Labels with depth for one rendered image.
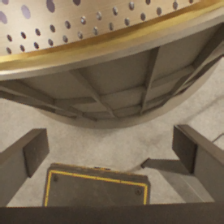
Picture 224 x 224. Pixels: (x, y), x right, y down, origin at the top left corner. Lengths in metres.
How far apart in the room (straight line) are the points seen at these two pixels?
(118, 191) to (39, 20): 1.02
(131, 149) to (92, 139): 0.35
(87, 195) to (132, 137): 0.57
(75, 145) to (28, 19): 1.28
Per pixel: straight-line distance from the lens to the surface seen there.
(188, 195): 1.19
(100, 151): 1.43
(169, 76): 0.67
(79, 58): 0.28
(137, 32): 0.27
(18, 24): 0.30
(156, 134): 1.41
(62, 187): 1.23
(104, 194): 1.15
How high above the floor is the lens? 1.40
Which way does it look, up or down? 78 degrees down
